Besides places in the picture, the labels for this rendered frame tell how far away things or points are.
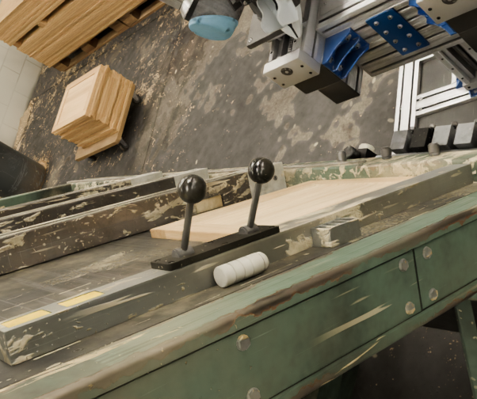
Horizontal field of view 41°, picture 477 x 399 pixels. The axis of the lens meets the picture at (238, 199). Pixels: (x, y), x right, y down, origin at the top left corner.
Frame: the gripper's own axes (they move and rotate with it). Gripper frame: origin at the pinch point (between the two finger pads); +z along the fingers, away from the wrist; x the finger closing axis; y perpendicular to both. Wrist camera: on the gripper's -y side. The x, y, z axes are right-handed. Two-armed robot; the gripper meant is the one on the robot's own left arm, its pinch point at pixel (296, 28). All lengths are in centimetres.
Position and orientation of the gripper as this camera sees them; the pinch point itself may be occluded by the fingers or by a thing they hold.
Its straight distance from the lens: 113.5
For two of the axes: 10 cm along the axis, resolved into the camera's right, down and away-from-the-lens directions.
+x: 6.7, -1.6, -7.3
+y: -5.0, 6.2, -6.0
